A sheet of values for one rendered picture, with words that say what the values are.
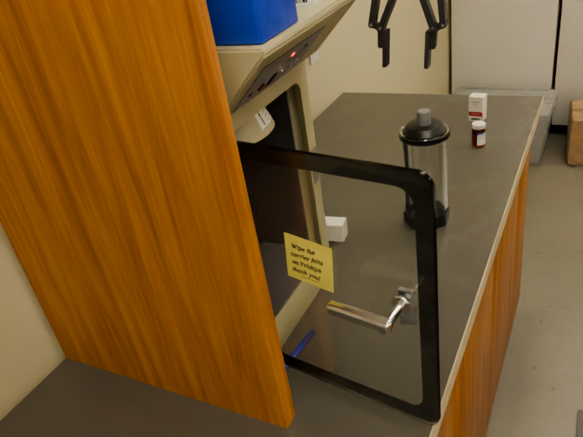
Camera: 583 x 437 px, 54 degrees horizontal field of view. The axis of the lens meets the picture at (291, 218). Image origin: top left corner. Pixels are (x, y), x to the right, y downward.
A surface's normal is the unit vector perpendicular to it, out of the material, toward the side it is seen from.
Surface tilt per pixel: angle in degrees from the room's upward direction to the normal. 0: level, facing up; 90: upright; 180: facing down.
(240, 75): 90
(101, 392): 0
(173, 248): 90
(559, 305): 0
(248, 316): 90
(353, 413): 0
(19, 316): 90
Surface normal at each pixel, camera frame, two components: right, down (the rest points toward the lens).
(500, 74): -0.44, 0.52
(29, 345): 0.88, 0.11
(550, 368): -0.15, -0.84
